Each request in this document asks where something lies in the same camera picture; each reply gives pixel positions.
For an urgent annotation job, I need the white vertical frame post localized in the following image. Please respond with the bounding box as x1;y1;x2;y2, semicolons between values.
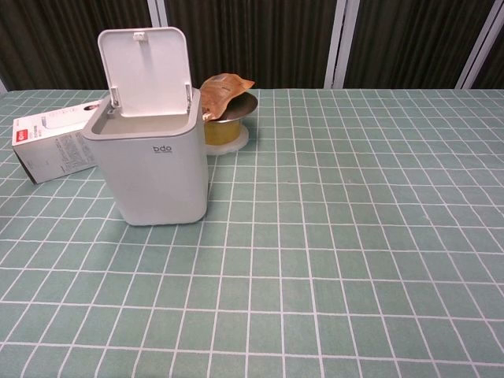
324;0;353;90
461;0;504;90
147;0;170;39

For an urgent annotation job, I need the white cardboard product box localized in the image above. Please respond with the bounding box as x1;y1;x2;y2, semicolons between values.
11;98;109;185

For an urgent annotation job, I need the orange crumpled snack bag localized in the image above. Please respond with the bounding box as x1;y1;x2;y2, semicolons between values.
199;72;256;121

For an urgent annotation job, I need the white scalloped plastic lid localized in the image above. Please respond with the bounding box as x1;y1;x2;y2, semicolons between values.
206;124;252;155

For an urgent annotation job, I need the white lidded trash bin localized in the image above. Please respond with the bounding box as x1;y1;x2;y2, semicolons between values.
80;86;210;227

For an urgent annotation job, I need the white plastic bin lid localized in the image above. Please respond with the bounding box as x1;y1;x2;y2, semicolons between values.
97;26;193;118

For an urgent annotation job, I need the green grid pattern tablecloth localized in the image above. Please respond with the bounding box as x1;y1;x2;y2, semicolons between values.
0;87;504;378

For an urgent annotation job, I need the dark corrugated backdrop panel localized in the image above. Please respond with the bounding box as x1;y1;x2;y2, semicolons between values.
0;0;504;92

